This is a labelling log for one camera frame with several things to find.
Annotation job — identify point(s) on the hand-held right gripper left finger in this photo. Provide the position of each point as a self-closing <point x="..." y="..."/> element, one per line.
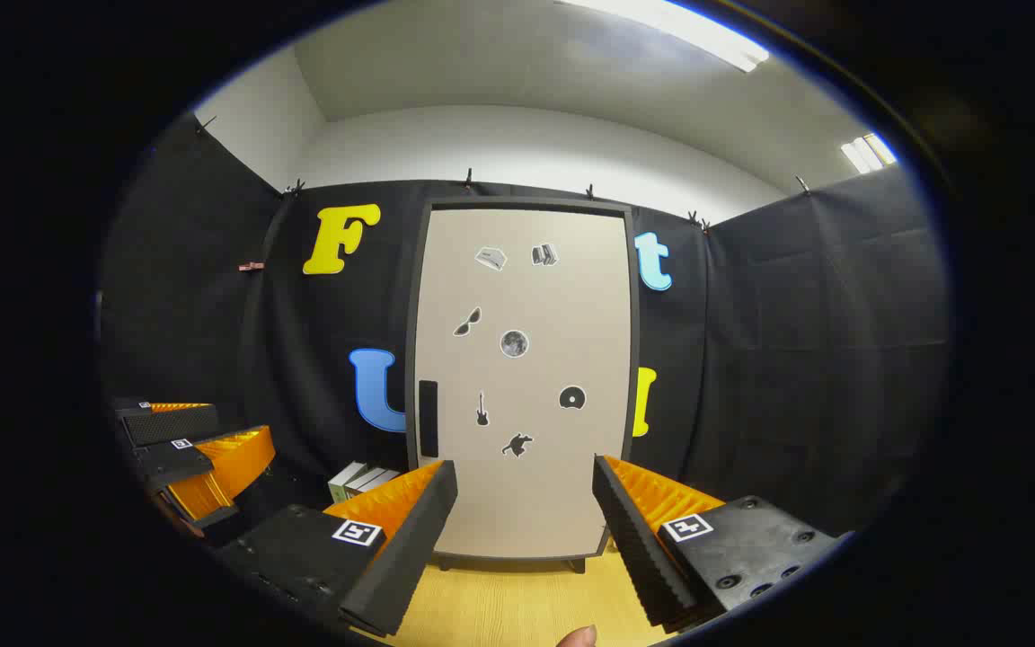
<point x="410" y="557"/>

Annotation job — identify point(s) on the small ceiling light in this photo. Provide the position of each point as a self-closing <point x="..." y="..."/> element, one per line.
<point x="868" y="153"/>

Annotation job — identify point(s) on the black backdrop cloth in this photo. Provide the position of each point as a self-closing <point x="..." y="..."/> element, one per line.
<point x="796" y="359"/>

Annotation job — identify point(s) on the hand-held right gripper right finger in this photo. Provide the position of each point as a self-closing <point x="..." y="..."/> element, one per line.
<point x="634" y="548"/>

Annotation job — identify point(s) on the green book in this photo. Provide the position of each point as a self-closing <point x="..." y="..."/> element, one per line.
<point x="344" y="481"/>

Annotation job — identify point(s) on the beige cabinet door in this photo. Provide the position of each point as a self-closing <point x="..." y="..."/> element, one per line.
<point x="526" y="467"/>

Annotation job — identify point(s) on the long ceiling light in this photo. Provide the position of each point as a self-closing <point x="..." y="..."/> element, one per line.
<point x="670" y="25"/>

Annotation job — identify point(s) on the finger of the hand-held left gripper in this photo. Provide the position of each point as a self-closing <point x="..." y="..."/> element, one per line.
<point x="172" y="424"/>
<point x="172" y="460"/>

